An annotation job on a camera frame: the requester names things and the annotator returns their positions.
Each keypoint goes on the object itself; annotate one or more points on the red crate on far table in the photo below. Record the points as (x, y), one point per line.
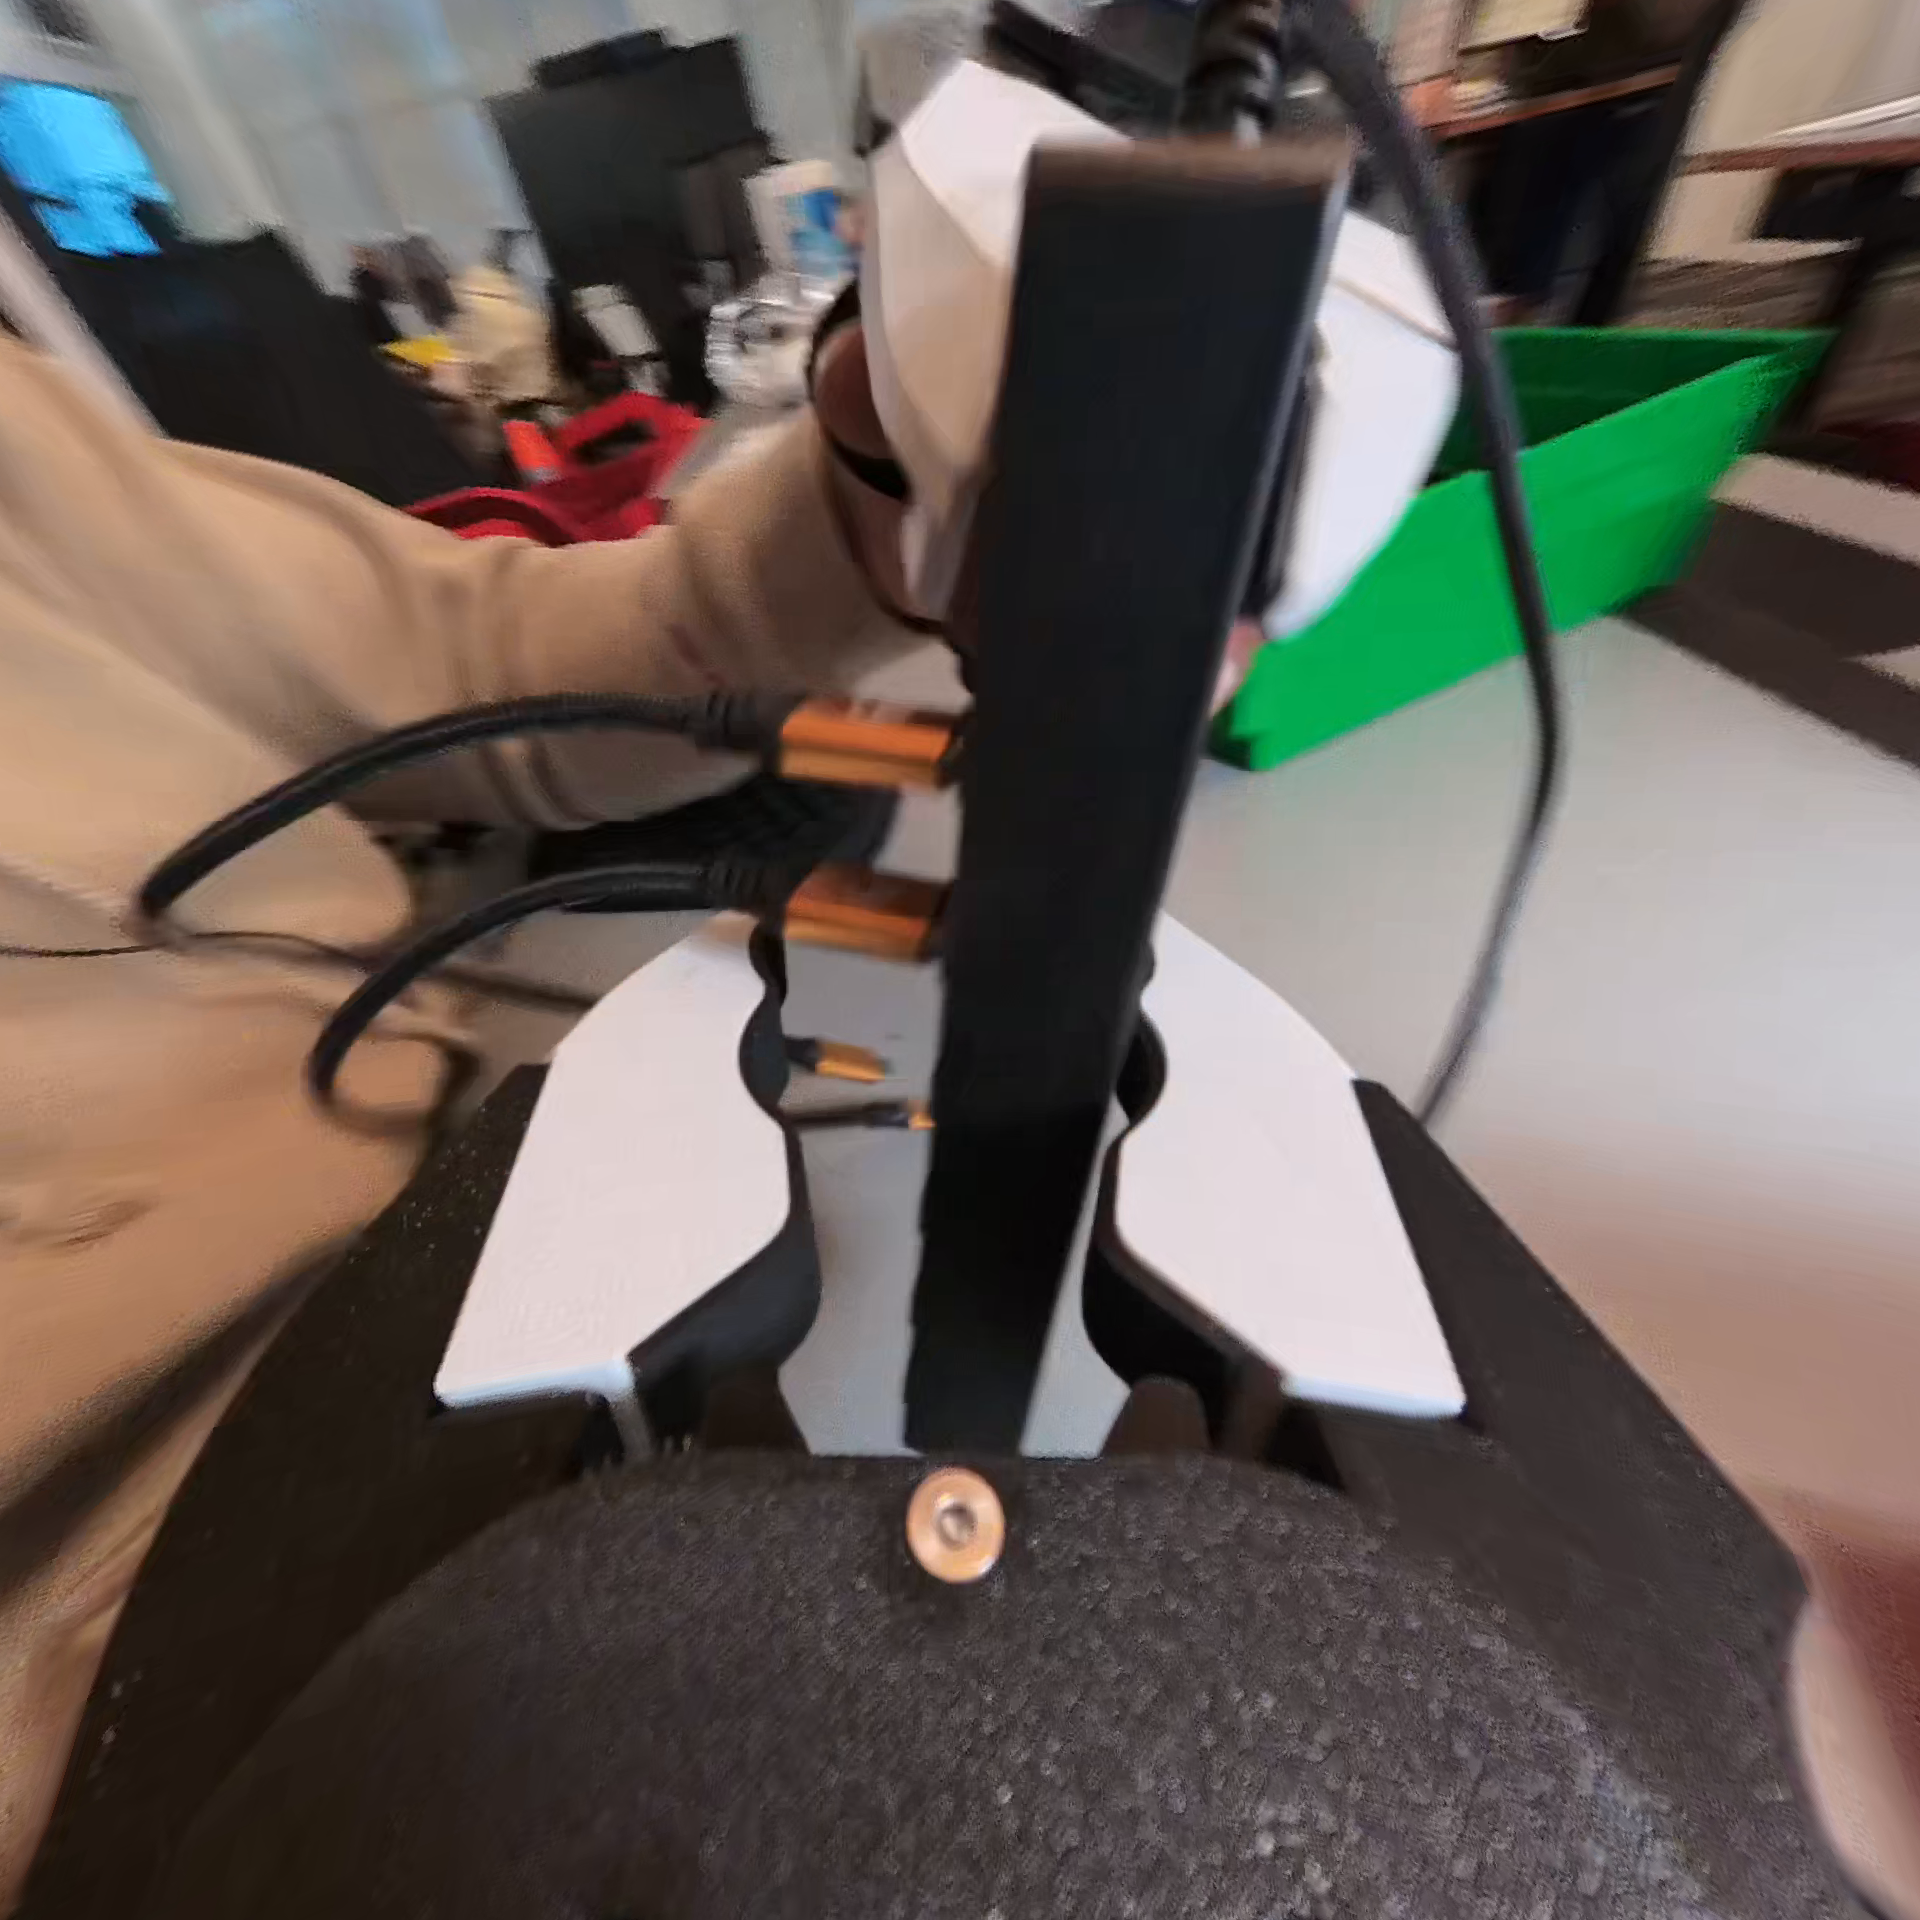
(600, 464)

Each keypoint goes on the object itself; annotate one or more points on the green plastic bin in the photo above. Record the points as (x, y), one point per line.
(1576, 510)

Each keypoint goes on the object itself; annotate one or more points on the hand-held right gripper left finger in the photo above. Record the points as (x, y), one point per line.
(600, 1200)

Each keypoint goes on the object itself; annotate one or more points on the wipes canister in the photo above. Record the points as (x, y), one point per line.
(803, 217)

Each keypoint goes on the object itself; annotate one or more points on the person's left forearm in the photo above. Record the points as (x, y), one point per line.
(376, 600)

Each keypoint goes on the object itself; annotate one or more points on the person's left hand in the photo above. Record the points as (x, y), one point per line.
(855, 390)

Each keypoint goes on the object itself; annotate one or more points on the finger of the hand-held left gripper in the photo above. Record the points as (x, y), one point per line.
(1382, 406)
(944, 300)

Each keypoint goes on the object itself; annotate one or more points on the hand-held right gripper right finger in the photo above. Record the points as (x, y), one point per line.
(1290, 1230)

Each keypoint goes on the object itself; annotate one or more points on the black monitor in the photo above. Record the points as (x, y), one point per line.
(630, 195)

